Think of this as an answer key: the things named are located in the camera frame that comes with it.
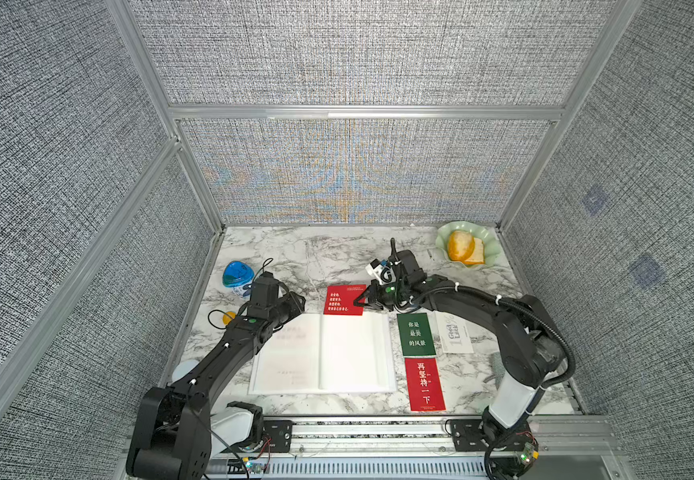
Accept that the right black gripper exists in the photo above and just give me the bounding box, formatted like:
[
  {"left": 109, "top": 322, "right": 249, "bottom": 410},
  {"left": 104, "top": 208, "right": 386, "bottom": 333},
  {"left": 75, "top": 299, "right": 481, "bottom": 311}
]
[{"left": 350, "top": 281, "right": 410, "bottom": 312}]

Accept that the dark red card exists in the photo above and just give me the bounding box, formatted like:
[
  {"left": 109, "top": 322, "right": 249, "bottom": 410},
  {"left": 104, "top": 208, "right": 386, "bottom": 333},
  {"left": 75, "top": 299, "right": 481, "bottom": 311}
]
[{"left": 324, "top": 284, "right": 367, "bottom": 316}]

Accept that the white photo album book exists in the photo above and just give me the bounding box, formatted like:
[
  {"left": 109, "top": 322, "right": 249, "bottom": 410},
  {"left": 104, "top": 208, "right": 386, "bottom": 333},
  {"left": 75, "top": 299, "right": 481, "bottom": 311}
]
[{"left": 249, "top": 313, "right": 397, "bottom": 395}]

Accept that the large red card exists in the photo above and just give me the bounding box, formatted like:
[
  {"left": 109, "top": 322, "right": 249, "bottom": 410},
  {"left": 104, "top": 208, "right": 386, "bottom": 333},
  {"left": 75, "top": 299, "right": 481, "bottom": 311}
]
[{"left": 405, "top": 358, "right": 446, "bottom": 412}]

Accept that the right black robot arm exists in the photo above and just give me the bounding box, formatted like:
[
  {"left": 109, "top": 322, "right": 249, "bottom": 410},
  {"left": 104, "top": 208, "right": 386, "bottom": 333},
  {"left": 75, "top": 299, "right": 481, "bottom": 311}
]
[{"left": 353, "top": 275, "right": 577, "bottom": 430}]

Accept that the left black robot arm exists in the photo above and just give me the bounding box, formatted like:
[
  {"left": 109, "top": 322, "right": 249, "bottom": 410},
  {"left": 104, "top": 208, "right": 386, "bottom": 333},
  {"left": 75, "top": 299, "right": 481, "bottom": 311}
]
[{"left": 126, "top": 292, "right": 306, "bottom": 479}]

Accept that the blue lidded cup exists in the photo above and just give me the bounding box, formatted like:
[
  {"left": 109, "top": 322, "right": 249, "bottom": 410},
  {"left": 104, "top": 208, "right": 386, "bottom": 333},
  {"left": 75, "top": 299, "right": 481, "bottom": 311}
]
[{"left": 222, "top": 260, "right": 256, "bottom": 298}]

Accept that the yellow spoon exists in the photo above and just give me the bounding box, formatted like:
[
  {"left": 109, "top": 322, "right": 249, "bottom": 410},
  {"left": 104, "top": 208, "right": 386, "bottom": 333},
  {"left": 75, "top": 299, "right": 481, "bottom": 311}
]
[{"left": 222, "top": 311, "right": 236, "bottom": 326}]

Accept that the green card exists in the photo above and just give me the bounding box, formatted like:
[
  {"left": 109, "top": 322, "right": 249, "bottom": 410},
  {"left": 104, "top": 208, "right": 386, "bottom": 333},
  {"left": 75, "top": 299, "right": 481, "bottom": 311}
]
[{"left": 397, "top": 313, "right": 436, "bottom": 358}]

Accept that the white card grey print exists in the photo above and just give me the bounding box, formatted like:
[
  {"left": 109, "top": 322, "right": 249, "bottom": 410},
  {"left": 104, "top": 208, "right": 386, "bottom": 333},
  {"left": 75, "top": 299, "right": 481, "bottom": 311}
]
[{"left": 435, "top": 312, "right": 474, "bottom": 354}]

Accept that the bread piece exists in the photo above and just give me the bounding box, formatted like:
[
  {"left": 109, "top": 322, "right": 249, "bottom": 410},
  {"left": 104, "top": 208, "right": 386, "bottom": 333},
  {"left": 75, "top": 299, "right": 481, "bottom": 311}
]
[{"left": 447, "top": 230, "right": 485, "bottom": 266}]

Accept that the green glass plate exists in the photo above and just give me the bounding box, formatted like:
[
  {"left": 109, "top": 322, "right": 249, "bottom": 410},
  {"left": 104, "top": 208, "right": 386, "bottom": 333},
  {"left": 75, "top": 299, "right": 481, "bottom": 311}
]
[{"left": 436, "top": 221, "right": 502, "bottom": 267}]

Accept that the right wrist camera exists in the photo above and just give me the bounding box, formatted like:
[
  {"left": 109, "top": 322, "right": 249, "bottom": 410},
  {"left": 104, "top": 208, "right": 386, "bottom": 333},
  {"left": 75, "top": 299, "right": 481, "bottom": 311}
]
[{"left": 365, "top": 250, "right": 427, "bottom": 285}]

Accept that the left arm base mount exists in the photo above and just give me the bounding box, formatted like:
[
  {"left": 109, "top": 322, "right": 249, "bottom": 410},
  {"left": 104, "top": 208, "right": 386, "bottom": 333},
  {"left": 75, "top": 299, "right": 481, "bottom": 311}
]
[{"left": 210, "top": 401, "right": 294, "bottom": 456}]

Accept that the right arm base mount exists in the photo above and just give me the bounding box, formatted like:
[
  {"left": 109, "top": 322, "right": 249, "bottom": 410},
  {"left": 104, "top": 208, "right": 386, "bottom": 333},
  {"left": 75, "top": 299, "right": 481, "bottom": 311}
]
[{"left": 446, "top": 413, "right": 539, "bottom": 479}]

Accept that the aluminium front rail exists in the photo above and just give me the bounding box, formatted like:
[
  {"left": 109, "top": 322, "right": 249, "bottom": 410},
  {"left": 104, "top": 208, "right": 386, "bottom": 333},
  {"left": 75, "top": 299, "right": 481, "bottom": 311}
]
[{"left": 201, "top": 415, "right": 636, "bottom": 479}]

